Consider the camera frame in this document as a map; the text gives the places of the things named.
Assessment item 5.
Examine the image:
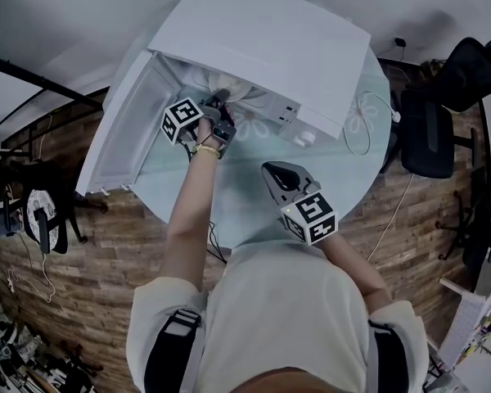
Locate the round glass table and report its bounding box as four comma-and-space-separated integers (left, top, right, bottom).
101, 38, 392, 251

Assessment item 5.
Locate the white power cable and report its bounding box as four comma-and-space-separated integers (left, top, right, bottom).
343, 90, 403, 157

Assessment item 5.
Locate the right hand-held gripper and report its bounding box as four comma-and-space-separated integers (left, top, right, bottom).
260, 161, 339, 247

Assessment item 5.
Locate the person's left forearm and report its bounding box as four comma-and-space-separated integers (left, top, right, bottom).
163, 151, 222, 294

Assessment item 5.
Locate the person's white shirt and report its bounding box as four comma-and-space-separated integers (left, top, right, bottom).
125, 239, 430, 393

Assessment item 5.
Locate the black framed white board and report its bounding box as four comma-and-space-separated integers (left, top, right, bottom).
0, 57, 107, 155

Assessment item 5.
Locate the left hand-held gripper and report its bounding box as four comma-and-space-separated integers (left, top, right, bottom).
161, 88, 237, 160

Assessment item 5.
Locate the black shoulder strap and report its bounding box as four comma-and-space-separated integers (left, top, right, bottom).
367, 319, 408, 393
145, 309, 201, 393

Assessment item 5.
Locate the white round plate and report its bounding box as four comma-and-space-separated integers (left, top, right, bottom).
208, 73, 258, 102

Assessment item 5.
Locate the gold bracelet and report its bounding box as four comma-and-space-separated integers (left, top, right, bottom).
191, 144, 222, 159

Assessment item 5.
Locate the person's left hand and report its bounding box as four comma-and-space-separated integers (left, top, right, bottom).
194, 117, 223, 151

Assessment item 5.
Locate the white microwave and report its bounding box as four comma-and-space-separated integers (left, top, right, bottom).
75, 0, 372, 198

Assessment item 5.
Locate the person's right forearm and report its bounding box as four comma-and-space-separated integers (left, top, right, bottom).
318, 231, 394, 310

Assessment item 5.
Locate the office chair with patterned cushion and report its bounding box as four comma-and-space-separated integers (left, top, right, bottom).
3, 160, 110, 255

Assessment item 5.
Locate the black mesh office chair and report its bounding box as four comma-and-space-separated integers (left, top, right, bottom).
380, 30, 491, 179
435, 165, 491, 269

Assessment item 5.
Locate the pile of black equipment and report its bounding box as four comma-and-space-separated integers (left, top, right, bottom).
0, 292, 103, 393

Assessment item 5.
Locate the pale floor cable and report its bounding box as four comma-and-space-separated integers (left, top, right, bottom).
366, 174, 414, 261

